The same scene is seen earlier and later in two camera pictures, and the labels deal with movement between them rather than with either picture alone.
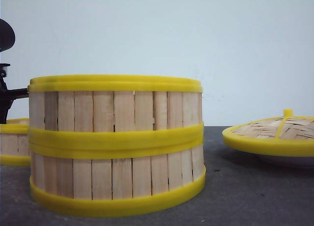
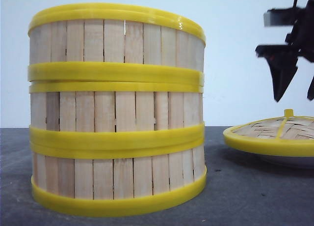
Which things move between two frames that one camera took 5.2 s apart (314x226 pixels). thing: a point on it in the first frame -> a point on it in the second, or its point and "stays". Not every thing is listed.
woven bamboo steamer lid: [287, 135] stays
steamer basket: [115, 108] stays
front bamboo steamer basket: [116, 178] stays
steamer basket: [14, 143] -> [115, 42]
